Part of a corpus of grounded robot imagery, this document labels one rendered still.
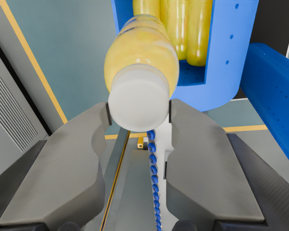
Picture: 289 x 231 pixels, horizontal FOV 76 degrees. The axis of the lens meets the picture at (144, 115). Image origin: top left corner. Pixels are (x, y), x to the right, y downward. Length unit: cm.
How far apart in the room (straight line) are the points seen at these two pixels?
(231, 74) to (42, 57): 176
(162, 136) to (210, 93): 49
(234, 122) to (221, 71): 168
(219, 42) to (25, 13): 173
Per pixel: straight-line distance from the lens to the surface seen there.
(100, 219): 89
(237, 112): 197
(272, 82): 106
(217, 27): 33
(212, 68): 35
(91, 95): 192
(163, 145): 86
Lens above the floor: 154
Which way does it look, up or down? 54 degrees down
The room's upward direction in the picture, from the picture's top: 169 degrees counter-clockwise
